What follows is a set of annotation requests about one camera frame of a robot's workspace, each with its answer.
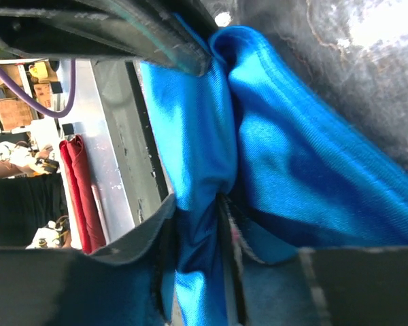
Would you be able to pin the blue satin napkin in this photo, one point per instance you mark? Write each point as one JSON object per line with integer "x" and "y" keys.
{"x": 250, "y": 128}

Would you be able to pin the person in black shirt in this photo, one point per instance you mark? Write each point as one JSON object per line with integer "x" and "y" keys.
{"x": 29, "y": 200}

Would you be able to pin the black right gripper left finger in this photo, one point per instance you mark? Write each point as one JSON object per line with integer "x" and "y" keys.
{"x": 128, "y": 282}

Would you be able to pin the white teleoperation controller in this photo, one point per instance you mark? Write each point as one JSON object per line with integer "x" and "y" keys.
{"x": 52, "y": 236}

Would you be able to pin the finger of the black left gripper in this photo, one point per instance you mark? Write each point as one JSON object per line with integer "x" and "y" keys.
{"x": 166, "y": 33}

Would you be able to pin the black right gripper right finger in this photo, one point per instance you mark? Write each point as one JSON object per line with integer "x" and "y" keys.
{"x": 337, "y": 286}

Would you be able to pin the dark red folded cloth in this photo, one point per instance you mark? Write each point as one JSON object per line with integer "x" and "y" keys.
{"x": 74, "y": 156}

